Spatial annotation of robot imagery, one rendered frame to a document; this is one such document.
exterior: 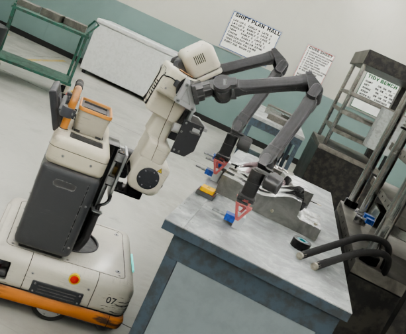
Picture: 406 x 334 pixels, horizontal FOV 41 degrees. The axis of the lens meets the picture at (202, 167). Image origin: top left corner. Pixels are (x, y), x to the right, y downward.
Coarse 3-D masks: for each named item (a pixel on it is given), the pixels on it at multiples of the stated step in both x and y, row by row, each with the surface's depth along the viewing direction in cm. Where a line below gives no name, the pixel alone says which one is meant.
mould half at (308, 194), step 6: (234, 162) 298; (240, 162) 300; (246, 162) 299; (240, 168) 288; (246, 168) 288; (222, 174) 274; (282, 174) 302; (288, 174) 302; (294, 180) 293; (300, 180) 301; (294, 186) 279; (306, 186) 292; (306, 192) 280; (312, 192) 283; (306, 198) 281; (306, 204) 282
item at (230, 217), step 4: (220, 212) 210; (228, 212) 210; (228, 216) 208; (232, 216) 208; (244, 216) 210; (228, 220) 209; (232, 220) 208; (240, 220) 208; (244, 220) 208; (232, 224) 208; (236, 224) 208; (240, 224) 208; (236, 228) 208; (240, 228) 208
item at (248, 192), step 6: (246, 180) 208; (246, 186) 206; (252, 186) 205; (258, 186) 206; (240, 192) 207; (246, 192) 205; (252, 192) 205; (240, 198) 204; (246, 198) 203; (252, 198) 207; (252, 204) 204
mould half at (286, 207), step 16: (224, 176) 244; (240, 176) 255; (224, 192) 245; (256, 208) 243; (272, 208) 242; (288, 208) 240; (304, 208) 264; (288, 224) 242; (304, 224) 240; (320, 224) 248
